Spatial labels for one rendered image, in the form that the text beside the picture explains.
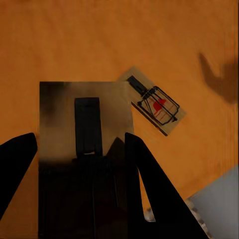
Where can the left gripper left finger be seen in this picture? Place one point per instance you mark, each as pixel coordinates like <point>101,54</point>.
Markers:
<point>16,156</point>

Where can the cabinet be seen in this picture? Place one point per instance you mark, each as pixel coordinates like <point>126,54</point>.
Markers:
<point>187,48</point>

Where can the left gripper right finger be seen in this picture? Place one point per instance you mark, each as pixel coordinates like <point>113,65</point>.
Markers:
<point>173,218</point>

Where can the mousetrap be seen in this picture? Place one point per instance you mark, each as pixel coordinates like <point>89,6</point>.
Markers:
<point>82,179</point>
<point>163,112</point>

